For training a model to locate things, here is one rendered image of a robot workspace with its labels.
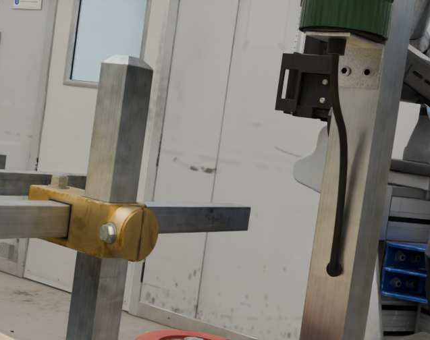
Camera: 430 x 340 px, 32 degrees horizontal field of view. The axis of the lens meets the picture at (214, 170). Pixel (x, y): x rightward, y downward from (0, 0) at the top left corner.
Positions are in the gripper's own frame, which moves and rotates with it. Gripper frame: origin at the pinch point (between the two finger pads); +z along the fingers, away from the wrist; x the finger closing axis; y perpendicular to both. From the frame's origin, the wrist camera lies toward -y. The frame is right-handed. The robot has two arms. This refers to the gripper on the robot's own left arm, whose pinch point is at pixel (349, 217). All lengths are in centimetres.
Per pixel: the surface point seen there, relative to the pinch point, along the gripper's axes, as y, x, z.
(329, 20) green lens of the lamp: -6.3, 18.4, -14.0
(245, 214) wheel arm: 21.8, -14.5, 3.7
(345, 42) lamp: -6.3, 15.8, -13.1
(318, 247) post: -4.6, 12.4, 1.2
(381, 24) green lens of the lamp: -8.7, 15.9, -14.3
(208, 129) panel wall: 211, -236, -5
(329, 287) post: -5.9, 12.5, 3.9
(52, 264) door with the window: 308, -229, 85
